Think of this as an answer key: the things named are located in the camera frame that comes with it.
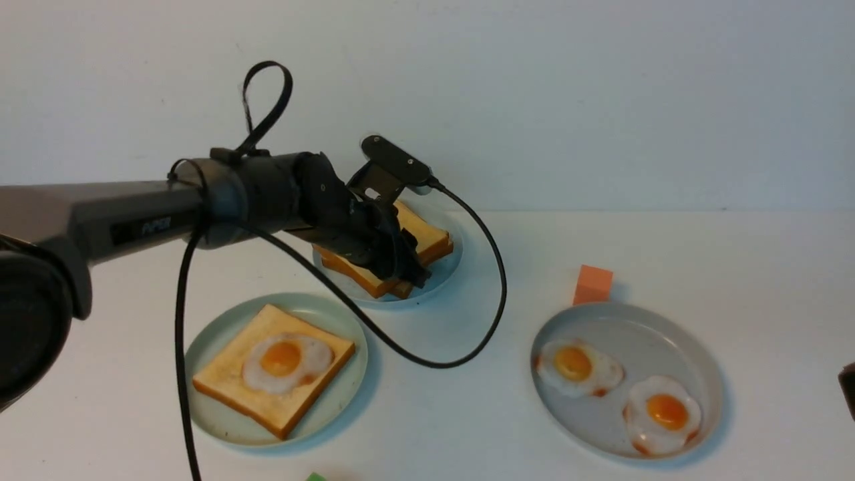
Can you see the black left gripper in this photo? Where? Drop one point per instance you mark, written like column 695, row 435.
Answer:
column 364, row 232

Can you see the fried egg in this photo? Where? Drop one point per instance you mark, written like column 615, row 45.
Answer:
column 576, row 369
column 660, row 417
column 280, row 363

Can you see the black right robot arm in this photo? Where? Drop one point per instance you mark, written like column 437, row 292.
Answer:
column 846, row 379

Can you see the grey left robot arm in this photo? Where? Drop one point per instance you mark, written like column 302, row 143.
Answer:
column 53, row 234

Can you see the grey bread plate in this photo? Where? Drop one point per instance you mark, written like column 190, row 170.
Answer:
column 441, row 271

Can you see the light green empty plate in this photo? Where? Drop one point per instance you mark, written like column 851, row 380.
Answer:
column 230, row 427

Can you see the orange cube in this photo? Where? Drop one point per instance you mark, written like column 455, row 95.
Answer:
column 593, row 285

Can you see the grey egg plate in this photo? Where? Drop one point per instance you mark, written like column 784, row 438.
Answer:
column 644, row 343

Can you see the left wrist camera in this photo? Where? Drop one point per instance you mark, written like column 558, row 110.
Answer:
column 388, row 170

